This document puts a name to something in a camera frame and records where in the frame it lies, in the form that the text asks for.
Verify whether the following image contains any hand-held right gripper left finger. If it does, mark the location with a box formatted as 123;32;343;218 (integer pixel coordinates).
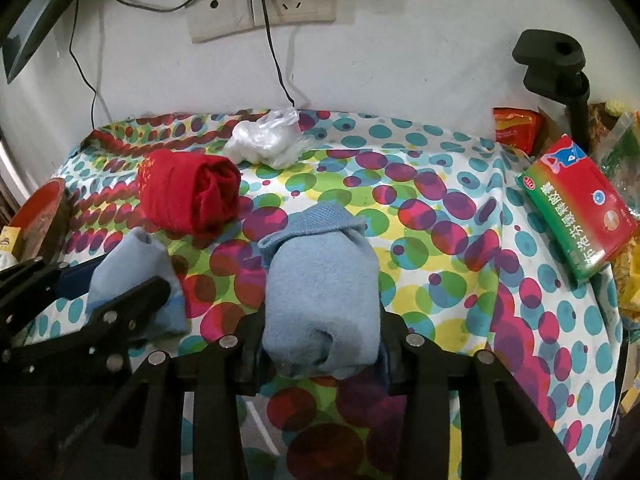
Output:
102;305;273;480

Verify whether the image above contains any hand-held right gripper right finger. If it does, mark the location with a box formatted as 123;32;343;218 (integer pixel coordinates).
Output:
377;305;583;480

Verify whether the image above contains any red and green box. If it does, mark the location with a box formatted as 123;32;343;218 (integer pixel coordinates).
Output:
516;134;638;283

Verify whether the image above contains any polka dot tablecloth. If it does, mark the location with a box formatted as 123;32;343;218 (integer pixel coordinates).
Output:
20;107;631;480

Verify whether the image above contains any red rolled sock gold print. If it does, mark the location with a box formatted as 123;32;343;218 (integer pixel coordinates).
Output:
137;149;242;241

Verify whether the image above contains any yellow packet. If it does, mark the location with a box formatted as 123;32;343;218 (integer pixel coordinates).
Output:
612;245;640;321

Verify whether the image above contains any light blue towel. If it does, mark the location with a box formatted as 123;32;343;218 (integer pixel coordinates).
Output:
257;201;383;380

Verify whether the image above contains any clear crumpled plastic bag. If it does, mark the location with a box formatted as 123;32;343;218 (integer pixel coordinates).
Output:
223;106;312;168

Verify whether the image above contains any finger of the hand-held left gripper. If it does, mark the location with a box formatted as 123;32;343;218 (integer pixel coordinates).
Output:
20;276;172;372
0;257;103;341

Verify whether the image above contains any red snack packet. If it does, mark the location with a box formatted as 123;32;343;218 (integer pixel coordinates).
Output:
492;107;548;156

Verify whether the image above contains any thin black adapter cable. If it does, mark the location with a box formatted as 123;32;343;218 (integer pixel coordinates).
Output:
260;0;297;109

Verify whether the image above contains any yellow cardboard box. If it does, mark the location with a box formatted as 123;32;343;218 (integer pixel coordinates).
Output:
0;225;26;261

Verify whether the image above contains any round red tray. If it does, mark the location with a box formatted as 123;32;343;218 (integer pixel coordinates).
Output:
7;177;76;261

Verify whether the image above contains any black wall television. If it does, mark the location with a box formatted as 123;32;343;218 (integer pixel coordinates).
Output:
0;0;101;86

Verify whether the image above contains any black clamp stand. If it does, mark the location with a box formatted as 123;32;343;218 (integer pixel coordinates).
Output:
511;29;592;153

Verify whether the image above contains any yellow green snack bag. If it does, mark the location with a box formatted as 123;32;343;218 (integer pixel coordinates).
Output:
587;100;640;196

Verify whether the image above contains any grey hanging cable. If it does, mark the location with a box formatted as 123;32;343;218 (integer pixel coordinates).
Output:
67;0;98;133

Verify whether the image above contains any white wall socket plate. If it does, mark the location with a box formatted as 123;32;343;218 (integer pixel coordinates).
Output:
250;0;337;28
186;0;254;45

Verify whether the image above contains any light blue sock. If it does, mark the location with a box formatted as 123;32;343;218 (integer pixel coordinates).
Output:
87;227;191;341

